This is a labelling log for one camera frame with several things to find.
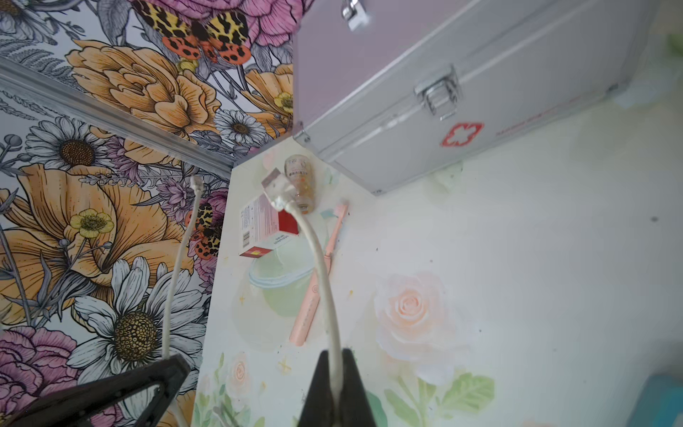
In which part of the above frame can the red white medicine box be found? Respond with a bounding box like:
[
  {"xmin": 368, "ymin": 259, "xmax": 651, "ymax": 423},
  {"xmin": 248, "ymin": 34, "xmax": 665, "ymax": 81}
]
[{"xmin": 239, "ymin": 194, "xmax": 299, "ymax": 259}]

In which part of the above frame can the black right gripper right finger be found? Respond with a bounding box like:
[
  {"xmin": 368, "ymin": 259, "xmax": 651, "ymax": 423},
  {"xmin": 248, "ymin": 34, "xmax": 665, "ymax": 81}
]
[{"xmin": 296, "ymin": 348, "xmax": 378, "ymax": 427}]

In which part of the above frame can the small amber bottle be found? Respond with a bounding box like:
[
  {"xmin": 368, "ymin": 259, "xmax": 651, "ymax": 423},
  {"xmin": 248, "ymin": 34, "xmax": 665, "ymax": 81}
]
[{"xmin": 285, "ymin": 155, "xmax": 315, "ymax": 215}]

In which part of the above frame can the white charging cable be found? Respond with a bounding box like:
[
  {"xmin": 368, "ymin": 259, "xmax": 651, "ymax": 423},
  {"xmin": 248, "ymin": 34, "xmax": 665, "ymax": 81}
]
[{"xmin": 159, "ymin": 167, "xmax": 345, "ymax": 427}]

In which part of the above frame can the teal power strip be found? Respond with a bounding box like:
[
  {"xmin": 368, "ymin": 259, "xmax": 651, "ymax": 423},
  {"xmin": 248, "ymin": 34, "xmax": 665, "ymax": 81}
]
[{"xmin": 627, "ymin": 375, "xmax": 682, "ymax": 427}]

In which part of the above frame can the pink electric toothbrush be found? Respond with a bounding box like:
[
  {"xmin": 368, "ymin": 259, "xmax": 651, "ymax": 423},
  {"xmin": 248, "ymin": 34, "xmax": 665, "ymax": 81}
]
[{"xmin": 289, "ymin": 201, "xmax": 349, "ymax": 346}]

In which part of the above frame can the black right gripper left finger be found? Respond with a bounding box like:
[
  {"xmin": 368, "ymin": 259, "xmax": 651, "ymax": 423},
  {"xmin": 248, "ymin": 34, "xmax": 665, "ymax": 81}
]
[{"xmin": 7, "ymin": 355, "xmax": 190, "ymax": 427}]

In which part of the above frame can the silver first aid case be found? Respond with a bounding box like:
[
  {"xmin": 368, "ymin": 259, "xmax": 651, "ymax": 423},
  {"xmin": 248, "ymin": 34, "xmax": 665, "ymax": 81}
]
[{"xmin": 293, "ymin": 0, "xmax": 659, "ymax": 195}]

